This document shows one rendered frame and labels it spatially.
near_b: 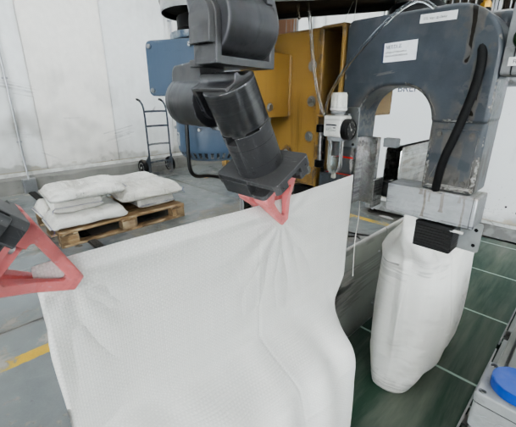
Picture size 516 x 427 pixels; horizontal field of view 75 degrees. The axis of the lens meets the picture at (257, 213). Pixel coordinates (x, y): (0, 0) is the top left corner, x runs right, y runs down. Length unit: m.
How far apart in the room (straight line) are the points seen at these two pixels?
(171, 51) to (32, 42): 4.86
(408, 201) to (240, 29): 0.43
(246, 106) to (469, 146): 0.37
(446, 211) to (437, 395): 0.73
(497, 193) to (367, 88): 2.84
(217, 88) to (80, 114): 5.22
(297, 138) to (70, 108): 4.91
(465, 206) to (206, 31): 0.46
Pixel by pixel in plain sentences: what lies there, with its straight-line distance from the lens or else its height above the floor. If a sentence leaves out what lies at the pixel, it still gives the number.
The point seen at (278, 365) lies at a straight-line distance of 0.53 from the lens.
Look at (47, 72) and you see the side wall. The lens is 5.47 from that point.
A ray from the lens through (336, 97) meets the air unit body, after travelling 0.64.
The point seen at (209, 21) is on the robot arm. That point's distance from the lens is 0.34.
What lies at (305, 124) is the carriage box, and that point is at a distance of 0.75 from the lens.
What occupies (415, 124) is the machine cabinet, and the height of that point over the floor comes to 0.96.
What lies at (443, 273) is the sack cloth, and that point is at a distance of 1.01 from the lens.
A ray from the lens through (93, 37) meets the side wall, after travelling 5.71.
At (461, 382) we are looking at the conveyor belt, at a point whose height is 0.38.
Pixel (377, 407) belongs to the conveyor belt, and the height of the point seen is 0.38.
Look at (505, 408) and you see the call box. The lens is 0.59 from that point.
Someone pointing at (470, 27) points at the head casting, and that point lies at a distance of 0.62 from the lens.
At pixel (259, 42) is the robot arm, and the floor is 1.26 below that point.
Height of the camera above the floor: 1.21
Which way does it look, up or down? 19 degrees down
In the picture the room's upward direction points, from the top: straight up
